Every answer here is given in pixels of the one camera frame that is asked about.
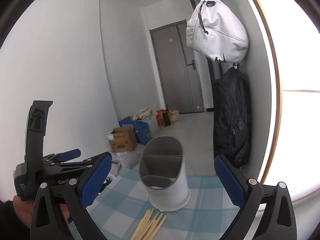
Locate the brown cardboard box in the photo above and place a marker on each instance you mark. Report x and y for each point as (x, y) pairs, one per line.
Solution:
(122, 140)

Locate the white utensil holder grey inside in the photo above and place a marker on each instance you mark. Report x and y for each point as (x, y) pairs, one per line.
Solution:
(172, 190)

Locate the black backpack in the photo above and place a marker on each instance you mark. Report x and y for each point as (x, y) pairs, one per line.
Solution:
(232, 110)

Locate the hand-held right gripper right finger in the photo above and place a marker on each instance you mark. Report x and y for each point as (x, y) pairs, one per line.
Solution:
(230, 180)

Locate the red bag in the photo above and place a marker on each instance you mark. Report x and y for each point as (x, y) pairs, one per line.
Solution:
(159, 116)

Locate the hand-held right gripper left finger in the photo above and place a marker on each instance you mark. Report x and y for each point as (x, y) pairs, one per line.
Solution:
(96, 180)

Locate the grey door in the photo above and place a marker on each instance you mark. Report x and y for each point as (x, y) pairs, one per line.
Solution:
(175, 75)

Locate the wall hook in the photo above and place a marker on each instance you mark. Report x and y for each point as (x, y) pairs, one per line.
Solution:
(235, 66)

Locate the person's left hand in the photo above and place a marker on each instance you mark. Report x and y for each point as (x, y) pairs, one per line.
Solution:
(23, 210)

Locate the white plastic bag black print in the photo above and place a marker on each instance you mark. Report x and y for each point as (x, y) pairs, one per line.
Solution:
(115, 171)

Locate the grey-white plastic bag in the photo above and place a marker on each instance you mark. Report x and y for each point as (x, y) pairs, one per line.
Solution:
(127, 158)

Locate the bundle of wooden chopsticks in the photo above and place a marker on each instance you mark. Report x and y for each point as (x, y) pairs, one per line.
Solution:
(150, 223)

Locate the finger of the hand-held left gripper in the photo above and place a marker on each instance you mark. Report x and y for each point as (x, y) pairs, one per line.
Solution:
(75, 166)
(72, 153)

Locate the blue cardboard box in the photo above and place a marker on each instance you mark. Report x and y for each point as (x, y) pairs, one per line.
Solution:
(143, 132)

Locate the beige cloth bag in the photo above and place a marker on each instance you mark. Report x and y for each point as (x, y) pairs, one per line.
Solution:
(143, 112)

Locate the white shoulder bag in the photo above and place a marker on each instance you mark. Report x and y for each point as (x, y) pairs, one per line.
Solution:
(220, 35)

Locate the gold framed window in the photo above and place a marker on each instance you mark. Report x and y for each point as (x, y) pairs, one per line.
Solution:
(295, 55)

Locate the teal checkered tablecloth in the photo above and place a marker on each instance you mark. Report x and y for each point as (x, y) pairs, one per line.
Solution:
(120, 205)

